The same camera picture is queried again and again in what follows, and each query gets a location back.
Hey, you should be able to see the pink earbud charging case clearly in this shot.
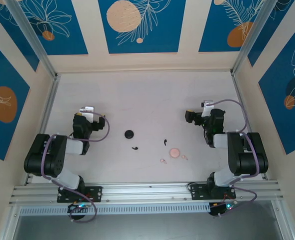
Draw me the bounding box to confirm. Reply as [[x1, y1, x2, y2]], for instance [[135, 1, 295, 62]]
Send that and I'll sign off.
[[168, 147, 181, 159]]

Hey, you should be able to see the small circuit board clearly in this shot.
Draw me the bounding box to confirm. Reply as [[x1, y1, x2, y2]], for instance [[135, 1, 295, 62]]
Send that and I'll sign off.
[[208, 201, 239, 218], [67, 202, 91, 214]]

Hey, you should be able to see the grey metal panel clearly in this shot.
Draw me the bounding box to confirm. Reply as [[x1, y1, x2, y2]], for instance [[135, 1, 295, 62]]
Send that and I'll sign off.
[[12, 214, 285, 240]]

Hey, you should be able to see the purple cable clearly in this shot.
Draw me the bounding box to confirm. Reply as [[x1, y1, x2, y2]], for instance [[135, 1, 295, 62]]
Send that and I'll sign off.
[[41, 112, 111, 224], [212, 99, 261, 218]]

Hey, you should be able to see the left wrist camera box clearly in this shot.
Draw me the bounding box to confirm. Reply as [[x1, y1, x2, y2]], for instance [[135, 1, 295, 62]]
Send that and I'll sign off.
[[79, 105, 96, 124]]

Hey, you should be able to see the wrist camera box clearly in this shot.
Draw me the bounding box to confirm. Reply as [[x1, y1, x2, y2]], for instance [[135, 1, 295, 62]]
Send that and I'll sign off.
[[79, 105, 96, 124], [200, 99, 215, 118]]

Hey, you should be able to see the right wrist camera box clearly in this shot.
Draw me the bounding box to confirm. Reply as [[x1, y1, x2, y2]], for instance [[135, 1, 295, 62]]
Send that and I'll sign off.
[[200, 99, 215, 118]]

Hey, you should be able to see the aluminium table side rail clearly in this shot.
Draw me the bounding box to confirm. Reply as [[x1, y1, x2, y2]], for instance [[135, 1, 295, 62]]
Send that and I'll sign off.
[[24, 73, 61, 186], [231, 71, 269, 181]]

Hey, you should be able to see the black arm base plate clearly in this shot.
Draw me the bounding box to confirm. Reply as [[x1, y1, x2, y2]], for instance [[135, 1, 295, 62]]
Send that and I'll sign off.
[[56, 185, 104, 204], [188, 183, 237, 201]]

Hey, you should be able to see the aluminium mounting rail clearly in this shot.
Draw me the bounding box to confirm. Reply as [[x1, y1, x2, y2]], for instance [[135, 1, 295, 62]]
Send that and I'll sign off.
[[8, 180, 285, 206]]

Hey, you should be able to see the aluminium frame post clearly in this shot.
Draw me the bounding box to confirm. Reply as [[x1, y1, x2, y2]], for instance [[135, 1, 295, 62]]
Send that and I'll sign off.
[[5, 0, 59, 79], [231, 0, 276, 76]]

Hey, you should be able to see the grey slotted cable duct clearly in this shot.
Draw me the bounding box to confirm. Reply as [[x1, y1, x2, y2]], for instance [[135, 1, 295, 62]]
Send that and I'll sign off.
[[19, 202, 211, 217]]

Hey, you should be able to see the aluminium frame leg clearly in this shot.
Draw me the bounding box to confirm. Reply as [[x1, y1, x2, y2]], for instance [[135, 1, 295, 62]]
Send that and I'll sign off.
[[271, 199, 295, 240], [0, 204, 22, 240]]

